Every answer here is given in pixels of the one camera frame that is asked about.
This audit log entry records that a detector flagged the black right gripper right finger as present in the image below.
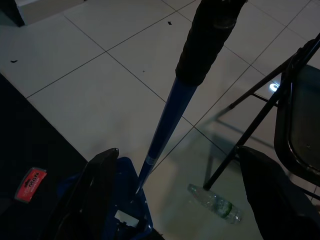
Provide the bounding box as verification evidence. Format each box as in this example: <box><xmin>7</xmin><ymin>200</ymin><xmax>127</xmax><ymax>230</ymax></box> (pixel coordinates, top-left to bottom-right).
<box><xmin>234</xmin><ymin>145</ymin><xmax>320</xmax><ymax>240</ymax></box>

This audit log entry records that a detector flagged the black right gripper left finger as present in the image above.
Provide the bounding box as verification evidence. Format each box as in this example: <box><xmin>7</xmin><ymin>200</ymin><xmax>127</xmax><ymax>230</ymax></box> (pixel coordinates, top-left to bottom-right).
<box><xmin>46</xmin><ymin>147</ymin><xmax>120</xmax><ymax>240</ymax></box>

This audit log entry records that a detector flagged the blue long-handled dustpan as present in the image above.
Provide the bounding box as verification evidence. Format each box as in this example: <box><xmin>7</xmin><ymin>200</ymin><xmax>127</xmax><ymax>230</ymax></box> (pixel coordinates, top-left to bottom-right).
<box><xmin>57</xmin><ymin>0</ymin><xmax>247</xmax><ymax>240</ymax></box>

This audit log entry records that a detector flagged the small white paper scrap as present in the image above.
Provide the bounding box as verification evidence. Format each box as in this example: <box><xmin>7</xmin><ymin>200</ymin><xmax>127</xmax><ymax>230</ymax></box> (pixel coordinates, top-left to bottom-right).
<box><xmin>113</xmin><ymin>209</ymin><xmax>140</xmax><ymax>227</ymax></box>

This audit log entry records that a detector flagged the red snack wrapper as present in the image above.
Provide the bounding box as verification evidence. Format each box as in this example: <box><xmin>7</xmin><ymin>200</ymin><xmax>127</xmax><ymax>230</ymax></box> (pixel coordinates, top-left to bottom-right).
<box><xmin>14</xmin><ymin>167</ymin><xmax>48</xmax><ymax>204</ymax></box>

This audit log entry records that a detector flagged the clear plastic bottle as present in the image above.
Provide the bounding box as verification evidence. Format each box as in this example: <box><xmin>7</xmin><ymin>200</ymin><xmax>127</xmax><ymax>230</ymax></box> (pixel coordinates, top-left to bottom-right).
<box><xmin>187</xmin><ymin>183</ymin><xmax>243</xmax><ymax>225</ymax></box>

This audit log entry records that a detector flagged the black folding chair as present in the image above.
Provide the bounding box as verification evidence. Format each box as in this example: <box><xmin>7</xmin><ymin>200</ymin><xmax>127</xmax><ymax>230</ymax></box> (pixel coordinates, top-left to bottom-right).
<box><xmin>204</xmin><ymin>32</ymin><xmax>320</xmax><ymax>203</ymax></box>

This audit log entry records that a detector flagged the black partition panel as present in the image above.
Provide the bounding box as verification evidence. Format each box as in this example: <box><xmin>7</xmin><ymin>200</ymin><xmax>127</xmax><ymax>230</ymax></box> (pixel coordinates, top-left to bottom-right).
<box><xmin>0</xmin><ymin>0</ymin><xmax>26</xmax><ymax>27</ymax></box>

